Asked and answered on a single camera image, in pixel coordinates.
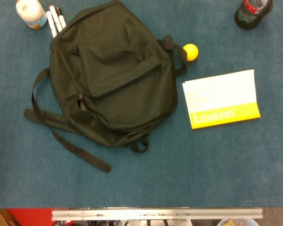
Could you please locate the yellow ball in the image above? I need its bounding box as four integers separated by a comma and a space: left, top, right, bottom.
183, 43, 199, 62

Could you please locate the white plastic jar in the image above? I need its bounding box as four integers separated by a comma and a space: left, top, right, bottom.
16, 0, 48, 30

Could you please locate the aluminium profile rail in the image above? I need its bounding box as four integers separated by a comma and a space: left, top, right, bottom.
51, 208, 264, 221

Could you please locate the white book with yellow band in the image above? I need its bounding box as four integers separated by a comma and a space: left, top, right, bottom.
182, 69, 261, 130

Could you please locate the red box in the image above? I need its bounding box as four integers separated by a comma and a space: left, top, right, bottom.
8, 208, 69, 226

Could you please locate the black mesh cup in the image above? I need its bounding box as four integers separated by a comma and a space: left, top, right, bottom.
234, 0, 274, 31

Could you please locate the black fabric backpack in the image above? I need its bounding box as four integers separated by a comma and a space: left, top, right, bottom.
23, 0, 188, 174

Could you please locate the clear bottle with red label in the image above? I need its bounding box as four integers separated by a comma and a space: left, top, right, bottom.
242, 0, 269, 14

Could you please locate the pale tub with yellow contents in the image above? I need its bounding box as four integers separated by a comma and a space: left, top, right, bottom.
216, 218, 260, 226

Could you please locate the blue carpet table cover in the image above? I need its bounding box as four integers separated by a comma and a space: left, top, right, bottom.
0, 0, 283, 209

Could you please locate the white marker pen red cap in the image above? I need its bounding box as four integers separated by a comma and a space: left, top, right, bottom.
49, 4, 63, 33

